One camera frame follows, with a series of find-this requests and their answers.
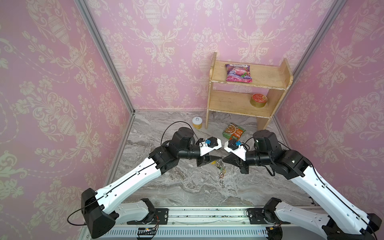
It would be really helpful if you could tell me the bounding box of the wooden two-tier shelf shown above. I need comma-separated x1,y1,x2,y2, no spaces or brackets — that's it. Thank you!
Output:
205,52,294,134

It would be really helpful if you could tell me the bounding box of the aluminium front rail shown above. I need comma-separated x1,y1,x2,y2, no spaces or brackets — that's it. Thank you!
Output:
78,205,343,240

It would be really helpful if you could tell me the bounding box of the pink snack packet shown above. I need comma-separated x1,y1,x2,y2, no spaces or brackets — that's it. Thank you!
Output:
225,64,253,84

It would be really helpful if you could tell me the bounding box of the red-lidded gold tin can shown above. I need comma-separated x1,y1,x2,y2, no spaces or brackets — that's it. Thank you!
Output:
250,94,268,108

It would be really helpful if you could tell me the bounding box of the green orange noodle packet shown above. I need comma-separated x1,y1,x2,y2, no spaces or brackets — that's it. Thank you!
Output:
223,123,246,140

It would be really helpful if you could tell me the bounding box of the white-lidded yellow can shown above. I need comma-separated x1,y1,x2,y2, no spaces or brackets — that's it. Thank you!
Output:
192,117,203,130

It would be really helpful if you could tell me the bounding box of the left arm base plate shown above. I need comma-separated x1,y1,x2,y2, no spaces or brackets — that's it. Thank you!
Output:
127,208,169,225

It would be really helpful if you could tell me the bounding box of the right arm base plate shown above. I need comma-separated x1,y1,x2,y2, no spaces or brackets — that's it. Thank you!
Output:
245,208,290,226

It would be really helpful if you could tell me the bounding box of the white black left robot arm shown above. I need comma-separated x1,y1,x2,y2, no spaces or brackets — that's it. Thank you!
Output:
81,127,222,239

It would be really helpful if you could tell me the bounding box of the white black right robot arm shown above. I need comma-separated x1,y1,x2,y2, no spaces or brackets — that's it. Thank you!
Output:
223,130,382,240

